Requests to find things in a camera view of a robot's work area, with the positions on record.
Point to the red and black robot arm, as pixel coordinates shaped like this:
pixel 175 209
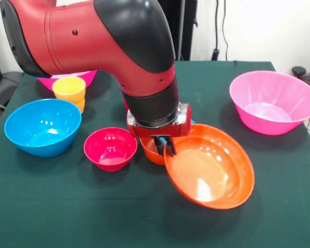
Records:
pixel 93 38

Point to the small red plastic bowl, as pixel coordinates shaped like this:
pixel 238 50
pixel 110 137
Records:
pixel 109 152

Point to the dark green tablecloth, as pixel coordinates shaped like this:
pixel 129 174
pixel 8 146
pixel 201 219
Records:
pixel 67 219

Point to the small orange plastic bowl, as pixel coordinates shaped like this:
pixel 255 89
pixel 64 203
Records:
pixel 151 155

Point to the blue plastic bowl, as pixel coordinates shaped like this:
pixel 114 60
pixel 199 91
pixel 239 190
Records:
pixel 41 129

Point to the large orange plastic bowl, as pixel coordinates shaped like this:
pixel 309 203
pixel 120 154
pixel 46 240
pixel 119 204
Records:
pixel 211 170

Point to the large pink plastic bowl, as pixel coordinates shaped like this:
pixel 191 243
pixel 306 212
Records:
pixel 87 77
pixel 273 103

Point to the yellow plastic cup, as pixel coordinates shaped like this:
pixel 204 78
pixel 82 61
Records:
pixel 69 90

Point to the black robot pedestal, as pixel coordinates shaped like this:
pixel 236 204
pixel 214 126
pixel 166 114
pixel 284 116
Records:
pixel 186 31

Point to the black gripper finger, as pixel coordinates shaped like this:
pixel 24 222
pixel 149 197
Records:
pixel 171 146
pixel 158 146

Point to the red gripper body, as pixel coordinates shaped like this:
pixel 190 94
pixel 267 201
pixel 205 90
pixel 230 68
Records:
pixel 170 130

